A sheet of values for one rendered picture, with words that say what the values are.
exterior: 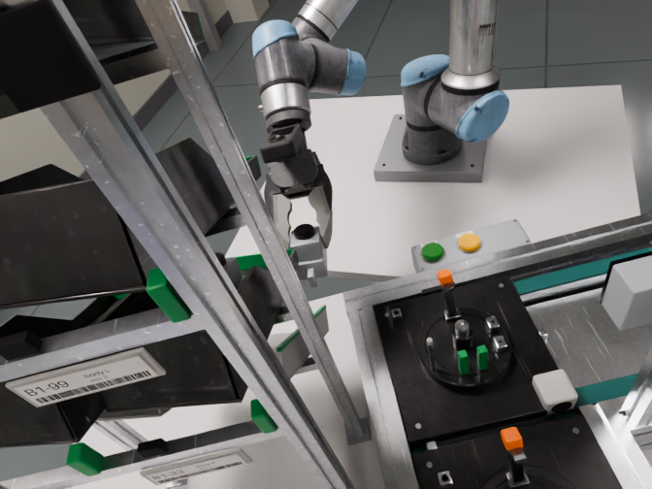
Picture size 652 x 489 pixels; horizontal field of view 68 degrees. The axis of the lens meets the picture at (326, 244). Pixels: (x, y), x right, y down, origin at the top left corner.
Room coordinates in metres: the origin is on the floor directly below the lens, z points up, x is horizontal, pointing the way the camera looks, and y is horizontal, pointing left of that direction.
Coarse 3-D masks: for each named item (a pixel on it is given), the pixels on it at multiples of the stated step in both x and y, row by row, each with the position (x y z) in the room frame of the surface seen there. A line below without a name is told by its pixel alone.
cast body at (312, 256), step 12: (300, 228) 0.52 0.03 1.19; (312, 228) 0.52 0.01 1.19; (300, 240) 0.51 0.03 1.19; (312, 240) 0.50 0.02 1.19; (300, 252) 0.49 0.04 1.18; (312, 252) 0.49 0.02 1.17; (324, 252) 0.51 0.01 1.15; (300, 264) 0.49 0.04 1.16; (312, 264) 0.48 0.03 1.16; (324, 264) 0.48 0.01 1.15; (300, 276) 0.48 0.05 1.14; (312, 276) 0.46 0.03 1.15; (324, 276) 0.47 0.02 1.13
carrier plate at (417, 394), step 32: (480, 288) 0.47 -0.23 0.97; (512, 288) 0.45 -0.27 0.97; (384, 320) 0.48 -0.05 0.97; (416, 320) 0.45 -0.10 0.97; (512, 320) 0.40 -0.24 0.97; (416, 352) 0.40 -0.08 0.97; (512, 352) 0.34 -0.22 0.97; (544, 352) 0.33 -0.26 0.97; (416, 384) 0.35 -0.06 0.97; (512, 384) 0.30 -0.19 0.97; (416, 416) 0.30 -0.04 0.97; (448, 416) 0.28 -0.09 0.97; (480, 416) 0.27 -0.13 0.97; (512, 416) 0.26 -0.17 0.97
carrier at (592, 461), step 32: (576, 416) 0.23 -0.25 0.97; (448, 448) 0.24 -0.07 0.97; (480, 448) 0.23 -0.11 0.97; (544, 448) 0.20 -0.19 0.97; (576, 448) 0.19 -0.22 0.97; (480, 480) 0.19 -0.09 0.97; (512, 480) 0.17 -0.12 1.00; (544, 480) 0.16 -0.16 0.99; (576, 480) 0.16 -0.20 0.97; (608, 480) 0.15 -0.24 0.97
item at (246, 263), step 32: (256, 256) 0.48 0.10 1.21; (288, 256) 0.47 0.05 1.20; (256, 288) 0.33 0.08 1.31; (256, 320) 0.30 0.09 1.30; (160, 352) 0.26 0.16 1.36; (192, 352) 0.25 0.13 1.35; (128, 384) 0.26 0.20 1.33; (160, 384) 0.25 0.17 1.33; (192, 384) 0.24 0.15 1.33; (224, 384) 0.23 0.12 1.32
